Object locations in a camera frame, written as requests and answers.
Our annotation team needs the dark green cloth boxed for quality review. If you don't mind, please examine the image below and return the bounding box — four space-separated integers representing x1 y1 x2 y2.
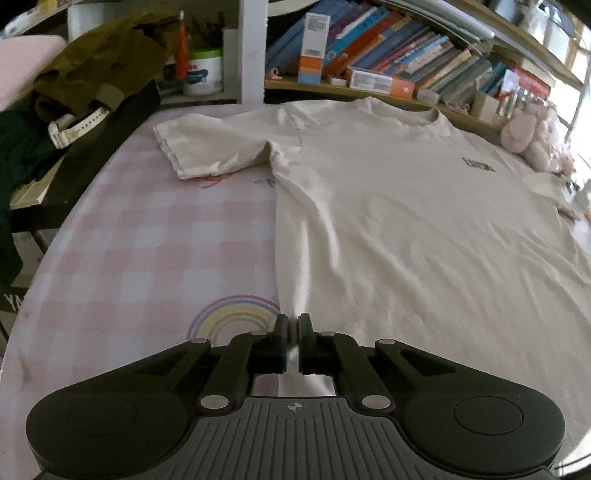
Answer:
0 108 61 287

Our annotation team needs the pink cloth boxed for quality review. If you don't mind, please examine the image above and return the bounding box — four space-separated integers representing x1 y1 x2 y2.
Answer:
0 34 65 112

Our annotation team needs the red book box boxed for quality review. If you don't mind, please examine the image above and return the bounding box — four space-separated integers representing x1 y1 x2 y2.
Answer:
512 69 552 100

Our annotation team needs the cream t-shirt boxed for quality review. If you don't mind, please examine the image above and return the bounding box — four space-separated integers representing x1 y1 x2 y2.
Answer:
153 97 591 462

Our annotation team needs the red orange tube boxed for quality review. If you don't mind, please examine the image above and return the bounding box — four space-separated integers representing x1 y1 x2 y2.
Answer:
174 18 190 79

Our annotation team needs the pink checked cartoon desk mat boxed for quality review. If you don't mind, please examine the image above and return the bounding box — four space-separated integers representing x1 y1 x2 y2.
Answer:
0 102 591 480

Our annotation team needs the white wristwatch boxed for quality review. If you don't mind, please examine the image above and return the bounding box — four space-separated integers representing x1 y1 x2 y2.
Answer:
48 105 112 149

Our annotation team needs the white cup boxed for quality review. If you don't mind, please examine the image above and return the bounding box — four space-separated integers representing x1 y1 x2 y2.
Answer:
182 48 225 96

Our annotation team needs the white pen holder box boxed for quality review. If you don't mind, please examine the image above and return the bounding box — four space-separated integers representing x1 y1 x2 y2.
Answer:
471 90 506 123

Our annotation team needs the row of colourful books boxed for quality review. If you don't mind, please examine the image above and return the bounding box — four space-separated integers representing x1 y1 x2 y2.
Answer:
265 0 513 104

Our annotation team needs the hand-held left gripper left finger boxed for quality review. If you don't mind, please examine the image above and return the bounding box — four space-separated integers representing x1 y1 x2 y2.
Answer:
117 315 289 413

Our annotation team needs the white and wood bookshelf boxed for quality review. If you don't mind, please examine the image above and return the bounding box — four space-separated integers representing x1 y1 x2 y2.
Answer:
67 0 587 134

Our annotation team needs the pink and white plush toy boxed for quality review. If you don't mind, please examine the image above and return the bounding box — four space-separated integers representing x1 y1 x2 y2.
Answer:
501 104 578 174

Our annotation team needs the white and orange toothbrush box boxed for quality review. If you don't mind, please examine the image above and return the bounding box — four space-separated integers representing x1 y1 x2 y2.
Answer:
298 13 331 85

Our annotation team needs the flat orange and white box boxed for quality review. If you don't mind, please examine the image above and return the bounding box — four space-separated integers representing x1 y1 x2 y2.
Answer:
346 67 416 97

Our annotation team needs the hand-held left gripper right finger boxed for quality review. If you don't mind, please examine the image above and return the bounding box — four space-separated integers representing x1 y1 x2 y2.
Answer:
299 314 463 412

